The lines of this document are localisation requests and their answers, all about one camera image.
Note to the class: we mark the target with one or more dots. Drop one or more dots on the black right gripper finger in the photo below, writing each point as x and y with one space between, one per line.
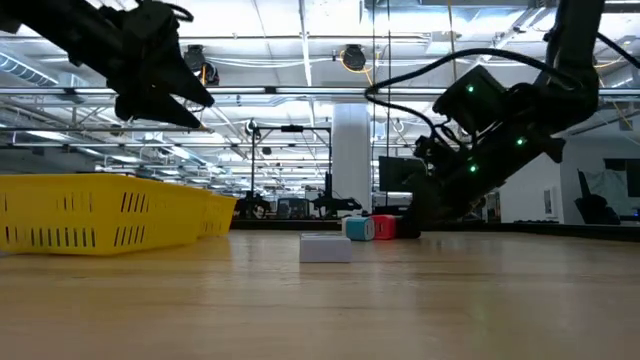
417 210

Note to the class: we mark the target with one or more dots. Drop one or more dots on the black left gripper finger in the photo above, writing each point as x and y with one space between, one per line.
160 112
187 82

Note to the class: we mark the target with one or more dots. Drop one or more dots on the white rectangular power adapter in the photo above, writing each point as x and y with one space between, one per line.
325 249

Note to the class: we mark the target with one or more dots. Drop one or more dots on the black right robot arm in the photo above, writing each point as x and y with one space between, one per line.
575 50

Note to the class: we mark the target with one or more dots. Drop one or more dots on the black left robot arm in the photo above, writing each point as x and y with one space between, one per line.
60 30

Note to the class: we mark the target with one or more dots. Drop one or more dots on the red USB charger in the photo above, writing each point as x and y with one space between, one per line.
384 227

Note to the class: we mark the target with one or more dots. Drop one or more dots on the black monitor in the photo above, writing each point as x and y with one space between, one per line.
400 175

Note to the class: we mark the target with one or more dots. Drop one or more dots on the cyan and white USB charger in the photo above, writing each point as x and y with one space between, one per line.
360 229

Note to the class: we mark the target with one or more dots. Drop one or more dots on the white building column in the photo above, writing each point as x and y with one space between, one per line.
352 155

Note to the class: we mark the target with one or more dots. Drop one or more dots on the distant robot workstation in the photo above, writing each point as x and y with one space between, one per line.
327 205

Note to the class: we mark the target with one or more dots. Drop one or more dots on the yellow plastic basket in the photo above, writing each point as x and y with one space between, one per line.
170 220
220 215

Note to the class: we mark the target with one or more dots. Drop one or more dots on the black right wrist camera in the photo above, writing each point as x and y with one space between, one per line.
465 105

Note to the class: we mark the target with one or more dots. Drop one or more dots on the black aluminium table frame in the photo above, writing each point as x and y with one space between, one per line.
500 229

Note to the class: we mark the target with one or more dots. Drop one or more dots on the small wall picture frame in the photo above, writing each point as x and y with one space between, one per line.
549 201

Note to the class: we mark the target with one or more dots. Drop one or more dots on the dark wall screen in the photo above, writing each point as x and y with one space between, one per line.
625 177

